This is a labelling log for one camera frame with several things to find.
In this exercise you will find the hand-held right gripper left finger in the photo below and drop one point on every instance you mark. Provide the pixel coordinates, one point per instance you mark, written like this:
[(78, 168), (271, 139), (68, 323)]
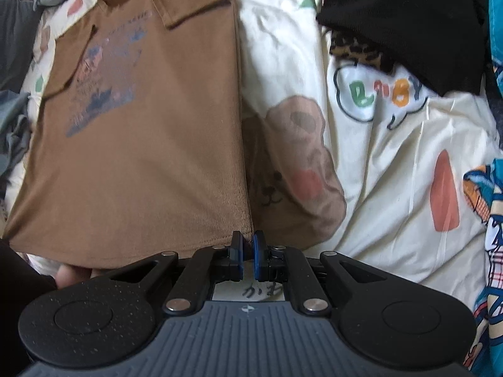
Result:
[(237, 255)]

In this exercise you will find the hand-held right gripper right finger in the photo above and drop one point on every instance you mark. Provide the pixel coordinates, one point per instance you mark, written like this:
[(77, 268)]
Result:
[(258, 255)]

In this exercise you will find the brown printed t-shirt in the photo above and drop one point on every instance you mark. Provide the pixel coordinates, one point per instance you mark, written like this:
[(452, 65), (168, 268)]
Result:
[(157, 165)]

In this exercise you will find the white paper label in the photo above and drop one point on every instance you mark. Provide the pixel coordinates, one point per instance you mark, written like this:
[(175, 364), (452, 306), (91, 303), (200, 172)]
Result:
[(251, 290)]

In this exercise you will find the cream bear print bedsheet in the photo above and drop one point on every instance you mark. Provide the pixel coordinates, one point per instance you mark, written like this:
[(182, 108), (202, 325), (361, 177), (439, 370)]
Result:
[(393, 165)]

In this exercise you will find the person's bare foot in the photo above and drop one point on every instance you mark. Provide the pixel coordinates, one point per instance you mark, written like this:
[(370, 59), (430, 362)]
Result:
[(74, 277)]

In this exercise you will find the person's black trouser leg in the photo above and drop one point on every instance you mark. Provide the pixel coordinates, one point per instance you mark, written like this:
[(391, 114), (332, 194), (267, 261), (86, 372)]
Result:
[(15, 302)]

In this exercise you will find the leopard print cloth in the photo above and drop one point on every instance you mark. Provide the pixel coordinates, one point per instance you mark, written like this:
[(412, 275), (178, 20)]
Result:
[(357, 49)]

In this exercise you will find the blue cartoon print cloth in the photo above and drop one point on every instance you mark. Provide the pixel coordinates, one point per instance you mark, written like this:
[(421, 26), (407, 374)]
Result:
[(493, 220)]

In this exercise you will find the blue-grey cloth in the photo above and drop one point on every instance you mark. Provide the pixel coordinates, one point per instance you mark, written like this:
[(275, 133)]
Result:
[(13, 133)]

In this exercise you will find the black garment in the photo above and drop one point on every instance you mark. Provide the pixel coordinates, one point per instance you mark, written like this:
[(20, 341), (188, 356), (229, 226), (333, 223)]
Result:
[(401, 19)]

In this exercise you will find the dark grey garment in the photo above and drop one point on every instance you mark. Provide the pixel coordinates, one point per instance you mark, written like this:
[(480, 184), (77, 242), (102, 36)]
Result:
[(13, 39)]

